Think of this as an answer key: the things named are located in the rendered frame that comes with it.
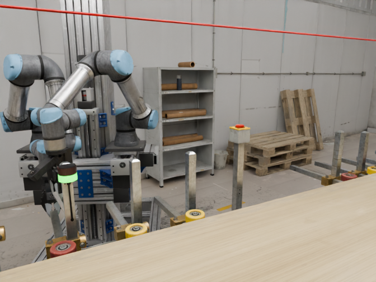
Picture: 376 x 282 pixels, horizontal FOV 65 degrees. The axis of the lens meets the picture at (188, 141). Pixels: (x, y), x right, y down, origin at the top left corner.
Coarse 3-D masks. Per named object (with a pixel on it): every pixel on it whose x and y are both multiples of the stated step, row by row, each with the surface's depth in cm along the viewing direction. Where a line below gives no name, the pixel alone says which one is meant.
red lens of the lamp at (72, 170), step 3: (57, 168) 98; (60, 168) 97; (69, 168) 97; (72, 168) 98; (75, 168) 99; (60, 171) 97; (63, 171) 97; (66, 171) 97; (69, 171) 97; (72, 171) 98; (75, 171) 99; (60, 174) 97; (63, 174) 97; (66, 174) 97; (69, 174) 97; (72, 174) 98
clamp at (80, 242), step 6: (78, 234) 112; (84, 234) 112; (54, 240) 108; (60, 240) 108; (66, 240) 108; (72, 240) 108; (78, 240) 108; (84, 240) 110; (48, 246) 104; (78, 246) 109; (84, 246) 110; (48, 252) 104; (48, 258) 105
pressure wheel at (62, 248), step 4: (56, 244) 99; (60, 244) 99; (64, 244) 99; (68, 244) 99; (72, 244) 99; (52, 248) 96; (56, 248) 97; (60, 248) 97; (64, 248) 97; (68, 248) 96; (72, 248) 96; (76, 248) 99; (52, 252) 94; (56, 252) 94; (60, 252) 94; (64, 252) 94; (68, 252) 95; (72, 252) 96; (52, 256) 95; (56, 256) 94
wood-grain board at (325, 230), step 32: (320, 192) 144; (352, 192) 144; (192, 224) 113; (224, 224) 113; (256, 224) 113; (288, 224) 113; (320, 224) 113; (352, 224) 113; (64, 256) 93; (96, 256) 93; (128, 256) 93; (160, 256) 93; (192, 256) 93; (224, 256) 93; (256, 256) 93; (288, 256) 93; (320, 256) 93; (352, 256) 93
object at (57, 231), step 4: (52, 212) 132; (56, 212) 132; (52, 216) 128; (56, 216) 128; (52, 220) 124; (56, 220) 124; (52, 224) 124; (56, 224) 121; (60, 224) 121; (56, 228) 118; (60, 228) 118; (56, 232) 115; (60, 232) 115; (56, 236) 112; (60, 236) 112
